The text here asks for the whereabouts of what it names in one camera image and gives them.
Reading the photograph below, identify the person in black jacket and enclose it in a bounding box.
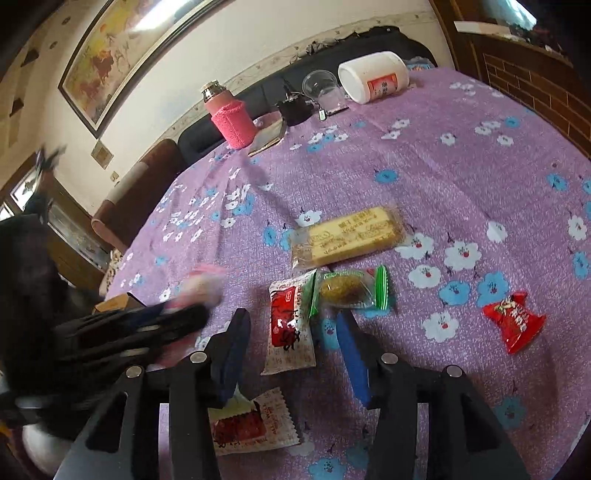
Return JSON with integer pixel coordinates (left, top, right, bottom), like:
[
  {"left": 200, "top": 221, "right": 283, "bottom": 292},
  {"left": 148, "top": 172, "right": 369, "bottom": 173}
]
[{"left": 1, "top": 215, "right": 103, "bottom": 397}]

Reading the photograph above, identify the wooden cabinet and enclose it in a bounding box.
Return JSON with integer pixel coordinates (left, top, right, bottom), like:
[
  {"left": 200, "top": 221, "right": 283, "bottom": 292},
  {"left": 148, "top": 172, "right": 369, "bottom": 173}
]
[{"left": 431, "top": 1, "right": 590, "bottom": 156}]

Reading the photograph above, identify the small red candy packet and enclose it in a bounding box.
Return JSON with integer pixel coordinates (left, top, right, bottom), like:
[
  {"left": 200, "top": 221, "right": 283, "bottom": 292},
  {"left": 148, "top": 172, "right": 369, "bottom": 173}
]
[{"left": 482, "top": 291, "right": 546, "bottom": 355}]

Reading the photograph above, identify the black small container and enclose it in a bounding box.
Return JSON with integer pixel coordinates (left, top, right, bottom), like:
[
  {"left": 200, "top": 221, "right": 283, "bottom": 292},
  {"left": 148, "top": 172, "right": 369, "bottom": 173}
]
[{"left": 276, "top": 92, "right": 315, "bottom": 127}]

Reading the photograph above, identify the pink sleeved thermos bottle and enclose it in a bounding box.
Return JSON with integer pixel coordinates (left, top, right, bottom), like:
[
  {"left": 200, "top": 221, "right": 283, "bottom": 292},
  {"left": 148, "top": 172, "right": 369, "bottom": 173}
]
[{"left": 200, "top": 80, "right": 257, "bottom": 149}]

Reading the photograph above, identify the wooden glass door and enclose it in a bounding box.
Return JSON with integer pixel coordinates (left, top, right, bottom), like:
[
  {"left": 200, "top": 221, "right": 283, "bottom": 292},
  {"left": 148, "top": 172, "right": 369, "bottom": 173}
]
[{"left": 1, "top": 155, "right": 111, "bottom": 290}]

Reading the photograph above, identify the framed wall painting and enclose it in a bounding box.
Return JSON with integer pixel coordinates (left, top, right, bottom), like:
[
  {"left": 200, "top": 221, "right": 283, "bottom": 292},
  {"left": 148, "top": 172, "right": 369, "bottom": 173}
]
[{"left": 58, "top": 0, "right": 221, "bottom": 139}]

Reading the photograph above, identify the pink cartoon snack packet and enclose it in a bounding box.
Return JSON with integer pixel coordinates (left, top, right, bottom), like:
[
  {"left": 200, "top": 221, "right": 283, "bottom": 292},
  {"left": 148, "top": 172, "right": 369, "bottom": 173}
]
[{"left": 154, "top": 264, "right": 228, "bottom": 369}]

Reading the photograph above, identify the purple floral tablecloth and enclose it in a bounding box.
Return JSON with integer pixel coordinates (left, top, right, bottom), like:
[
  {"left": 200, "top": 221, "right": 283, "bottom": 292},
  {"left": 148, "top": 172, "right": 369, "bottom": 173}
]
[{"left": 109, "top": 68, "right": 590, "bottom": 479}]

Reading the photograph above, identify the green clear egg packet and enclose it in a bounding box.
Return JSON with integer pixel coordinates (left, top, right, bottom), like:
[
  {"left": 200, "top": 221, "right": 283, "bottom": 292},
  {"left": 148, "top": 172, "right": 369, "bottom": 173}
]
[{"left": 311, "top": 265, "right": 390, "bottom": 312}]

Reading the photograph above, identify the white red snack packet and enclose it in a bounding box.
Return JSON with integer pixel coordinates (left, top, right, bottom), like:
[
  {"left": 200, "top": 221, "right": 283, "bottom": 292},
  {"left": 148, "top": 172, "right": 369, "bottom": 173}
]
[
  {"left": 208, "top": 387, "right": 301, "bottom": 456},
  {"left": 260, "top": 270, "right": 317, "bottom": 376}
]

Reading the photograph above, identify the clear plastic cup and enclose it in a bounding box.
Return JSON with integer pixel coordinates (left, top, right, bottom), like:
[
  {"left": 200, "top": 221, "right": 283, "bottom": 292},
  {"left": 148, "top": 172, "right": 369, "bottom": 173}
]
[{"left": 301, "top": 70, "right": 349, "bottom": 116}]

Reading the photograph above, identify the black sofa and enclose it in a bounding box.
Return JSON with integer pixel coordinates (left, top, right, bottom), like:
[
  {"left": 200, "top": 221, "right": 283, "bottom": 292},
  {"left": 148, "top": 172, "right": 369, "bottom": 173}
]
[{"left": 177, "top": 26, "right": 438, "bottom": 166}]

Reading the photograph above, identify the white plastic jar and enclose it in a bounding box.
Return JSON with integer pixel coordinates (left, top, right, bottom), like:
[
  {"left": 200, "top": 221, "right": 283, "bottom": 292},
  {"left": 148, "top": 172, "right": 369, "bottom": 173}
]
[{"left": 338, "top": 51, "right": 410, "bottom": 104}]

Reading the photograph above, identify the beige cracker packet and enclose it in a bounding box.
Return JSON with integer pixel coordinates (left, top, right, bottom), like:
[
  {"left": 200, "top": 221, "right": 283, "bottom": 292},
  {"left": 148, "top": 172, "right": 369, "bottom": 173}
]
[{"left": 288, "top": 206, "right": 409, "bottom": 271}]

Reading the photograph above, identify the brown armchair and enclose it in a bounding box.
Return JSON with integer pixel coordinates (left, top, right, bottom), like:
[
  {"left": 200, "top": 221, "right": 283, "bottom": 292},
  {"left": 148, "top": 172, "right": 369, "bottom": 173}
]
[{"left": 91, "top": 139, "right": 186, "bottom": 253}]

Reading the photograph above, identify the cardboard box tray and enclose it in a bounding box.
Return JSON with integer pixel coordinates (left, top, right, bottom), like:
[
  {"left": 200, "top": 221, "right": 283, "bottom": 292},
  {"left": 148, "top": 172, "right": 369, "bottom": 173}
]
[{"left": 92, "top": 292, "right": 144, "bottom": 314}]

